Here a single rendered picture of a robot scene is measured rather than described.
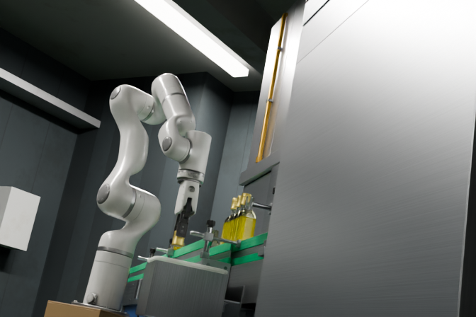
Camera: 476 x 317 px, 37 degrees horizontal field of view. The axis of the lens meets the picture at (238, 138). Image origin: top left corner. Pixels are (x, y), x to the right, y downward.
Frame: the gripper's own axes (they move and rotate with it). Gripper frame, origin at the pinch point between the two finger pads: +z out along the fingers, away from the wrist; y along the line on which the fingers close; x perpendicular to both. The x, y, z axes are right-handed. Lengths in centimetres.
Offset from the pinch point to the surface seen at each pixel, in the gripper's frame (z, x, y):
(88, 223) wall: -49, 1, 361
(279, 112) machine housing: -66, -42, 53
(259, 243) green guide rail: 0.1, -22.2, -10.5
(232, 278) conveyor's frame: 10.1, -20.5, 5.6
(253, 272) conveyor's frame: 9.7, -20.3, -14.8
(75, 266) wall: -15, 3, 364
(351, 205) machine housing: 9, -3, -112
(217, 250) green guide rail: -0.9, -20.5, 29.5
